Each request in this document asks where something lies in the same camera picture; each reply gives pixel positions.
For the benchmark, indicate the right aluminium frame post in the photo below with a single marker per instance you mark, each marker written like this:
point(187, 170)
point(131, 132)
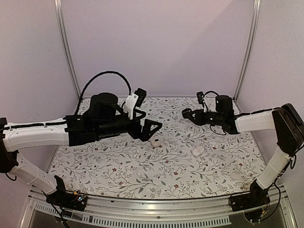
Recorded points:
point(249, 48)

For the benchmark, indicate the black earbud charging case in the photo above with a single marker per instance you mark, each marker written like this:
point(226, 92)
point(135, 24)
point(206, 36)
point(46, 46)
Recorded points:
point(186, 113)

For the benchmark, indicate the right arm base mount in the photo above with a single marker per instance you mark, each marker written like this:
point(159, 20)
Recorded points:
point(255, 198)

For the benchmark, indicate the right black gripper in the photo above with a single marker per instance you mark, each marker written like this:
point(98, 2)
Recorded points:
point(198, 119)

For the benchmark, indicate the front aluminium rail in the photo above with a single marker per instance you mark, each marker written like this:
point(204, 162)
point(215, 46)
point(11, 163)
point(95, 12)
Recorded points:
point(213, 212)

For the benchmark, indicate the aluminium frame post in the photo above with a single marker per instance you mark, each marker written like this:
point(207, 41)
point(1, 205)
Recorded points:
point(249, 48)
point(65, 45)

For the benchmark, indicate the white round earbud case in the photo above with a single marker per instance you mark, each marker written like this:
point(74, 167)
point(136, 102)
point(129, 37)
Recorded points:
point(155, 143)

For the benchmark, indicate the left aluminium frame post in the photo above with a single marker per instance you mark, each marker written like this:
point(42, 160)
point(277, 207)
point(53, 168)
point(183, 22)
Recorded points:
point(65, 45)

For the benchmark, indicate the floral tablecloth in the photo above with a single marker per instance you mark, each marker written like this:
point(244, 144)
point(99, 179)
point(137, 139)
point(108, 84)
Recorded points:
point(228, 164)

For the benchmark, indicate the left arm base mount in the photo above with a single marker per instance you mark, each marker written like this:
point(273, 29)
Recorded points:
point(76, 200)

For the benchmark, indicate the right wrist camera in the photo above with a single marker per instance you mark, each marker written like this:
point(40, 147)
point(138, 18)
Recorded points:
point(201, 101)

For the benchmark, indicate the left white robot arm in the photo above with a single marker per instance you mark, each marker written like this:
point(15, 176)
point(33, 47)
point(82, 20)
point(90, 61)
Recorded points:
point(103, 119)

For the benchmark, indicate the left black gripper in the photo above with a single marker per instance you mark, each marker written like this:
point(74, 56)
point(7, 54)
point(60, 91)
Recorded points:
point(145, 135)

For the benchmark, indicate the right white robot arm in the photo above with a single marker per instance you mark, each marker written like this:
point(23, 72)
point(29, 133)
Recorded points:
point(283, 122)

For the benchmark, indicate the white oval case lid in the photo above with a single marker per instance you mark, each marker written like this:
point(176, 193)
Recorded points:
point(198, 151)

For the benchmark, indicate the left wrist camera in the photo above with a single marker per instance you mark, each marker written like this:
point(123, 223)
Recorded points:
point(132, 101)

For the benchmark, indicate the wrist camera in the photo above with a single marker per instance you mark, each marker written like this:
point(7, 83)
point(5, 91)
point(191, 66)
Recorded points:
point(132, 101)
point(201, 101)

